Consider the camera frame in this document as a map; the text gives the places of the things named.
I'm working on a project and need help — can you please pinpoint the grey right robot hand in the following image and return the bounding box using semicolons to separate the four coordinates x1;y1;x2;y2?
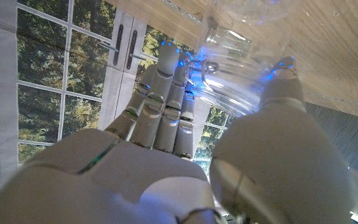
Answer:
0;42;354;224

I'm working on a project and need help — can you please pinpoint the small square glass bottle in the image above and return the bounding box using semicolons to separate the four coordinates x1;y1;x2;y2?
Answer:
203;26;253;58

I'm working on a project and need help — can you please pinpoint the printed window backdrop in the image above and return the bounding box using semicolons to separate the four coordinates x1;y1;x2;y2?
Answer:
0;0;239;200

